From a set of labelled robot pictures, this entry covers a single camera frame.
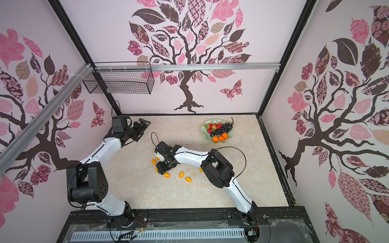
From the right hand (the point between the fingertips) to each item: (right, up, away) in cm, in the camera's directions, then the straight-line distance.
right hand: (161, 167), depth 89 cm
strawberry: (+31, +25, +17) cm, 43 cm away
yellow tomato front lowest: (+16, -6, -4) cm, 18 cm away
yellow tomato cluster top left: (-1, +7, -6) cm, 9 cm away
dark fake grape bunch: (+41, +23, +14) cm, 49 cm away
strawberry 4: (+31, +22, +17) cm, 42 cm away
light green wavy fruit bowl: (+28, +18, +16) cm, 37 cm away
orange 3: (+38, +17, +14) cm, 44 cm away
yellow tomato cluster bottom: (+3, -4, -2) cm, 6 cm away
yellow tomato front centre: (+12, -4, -2) cm, 13 cm away
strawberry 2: (+37, +26, +16) cm, 48 cm away
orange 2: (+34, +16, +14) cm, 40 cm away
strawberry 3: (+34, +25, +17) cm, 45 cm away
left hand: (-8, +24, 0) cm, 26 cm away
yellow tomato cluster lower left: (-2, -1, -3) cm, 4 cm away
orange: (+40, +19, +11) cm, 46 cm away
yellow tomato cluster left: (-6, +3, +4) cm, 8 cm away
